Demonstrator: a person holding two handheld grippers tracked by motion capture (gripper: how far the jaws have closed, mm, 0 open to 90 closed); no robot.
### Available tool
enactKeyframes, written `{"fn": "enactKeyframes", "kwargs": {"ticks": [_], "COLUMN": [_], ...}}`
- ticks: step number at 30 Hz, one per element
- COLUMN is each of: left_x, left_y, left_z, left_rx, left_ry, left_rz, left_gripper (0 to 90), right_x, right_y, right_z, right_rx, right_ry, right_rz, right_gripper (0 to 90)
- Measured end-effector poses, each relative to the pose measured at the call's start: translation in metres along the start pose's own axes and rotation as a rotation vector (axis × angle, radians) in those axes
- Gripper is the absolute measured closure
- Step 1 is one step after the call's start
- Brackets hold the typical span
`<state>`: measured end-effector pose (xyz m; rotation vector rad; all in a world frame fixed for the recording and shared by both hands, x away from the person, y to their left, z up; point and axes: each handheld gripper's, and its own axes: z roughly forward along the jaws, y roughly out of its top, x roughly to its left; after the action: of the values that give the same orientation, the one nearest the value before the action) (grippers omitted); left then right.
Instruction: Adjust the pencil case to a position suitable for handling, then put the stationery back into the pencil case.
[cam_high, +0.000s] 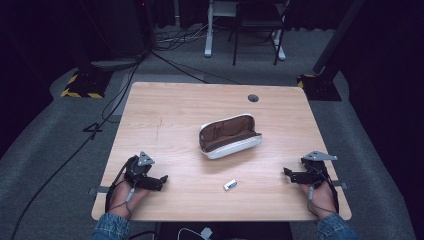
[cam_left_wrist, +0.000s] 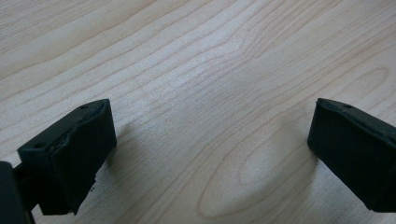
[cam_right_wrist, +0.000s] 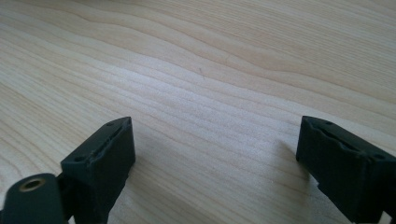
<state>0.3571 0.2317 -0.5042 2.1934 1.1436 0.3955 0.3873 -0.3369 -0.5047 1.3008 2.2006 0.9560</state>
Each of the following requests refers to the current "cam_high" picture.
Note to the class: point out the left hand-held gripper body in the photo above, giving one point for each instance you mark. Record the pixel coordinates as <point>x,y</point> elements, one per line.
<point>142,173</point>

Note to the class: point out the striped black stand base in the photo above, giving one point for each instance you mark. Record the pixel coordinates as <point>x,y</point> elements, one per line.
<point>320,87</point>
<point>87,85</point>

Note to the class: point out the person's left hand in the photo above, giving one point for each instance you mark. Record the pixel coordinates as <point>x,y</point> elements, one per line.
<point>122,196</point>

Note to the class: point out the grey tape strip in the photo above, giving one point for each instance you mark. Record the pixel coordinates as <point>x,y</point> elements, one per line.
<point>100,190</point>
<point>339,184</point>

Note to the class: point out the white desk leg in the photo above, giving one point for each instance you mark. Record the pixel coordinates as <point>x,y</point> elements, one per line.
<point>209,36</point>
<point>280,46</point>

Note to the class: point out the person's right hand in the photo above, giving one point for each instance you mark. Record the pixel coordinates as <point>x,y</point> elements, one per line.
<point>322,198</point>

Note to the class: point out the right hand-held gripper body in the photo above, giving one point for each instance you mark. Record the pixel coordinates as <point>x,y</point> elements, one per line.
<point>311,173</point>

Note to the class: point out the white pencil case brown lining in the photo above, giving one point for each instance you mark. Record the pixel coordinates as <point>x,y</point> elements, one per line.
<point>230,136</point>

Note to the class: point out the black slanted stand pole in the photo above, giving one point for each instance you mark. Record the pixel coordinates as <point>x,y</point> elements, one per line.
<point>336,36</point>

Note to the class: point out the small white eraser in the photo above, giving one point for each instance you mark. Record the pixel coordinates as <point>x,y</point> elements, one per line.
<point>230,184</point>

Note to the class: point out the black chair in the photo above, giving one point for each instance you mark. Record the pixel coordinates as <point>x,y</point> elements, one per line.
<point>258,20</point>

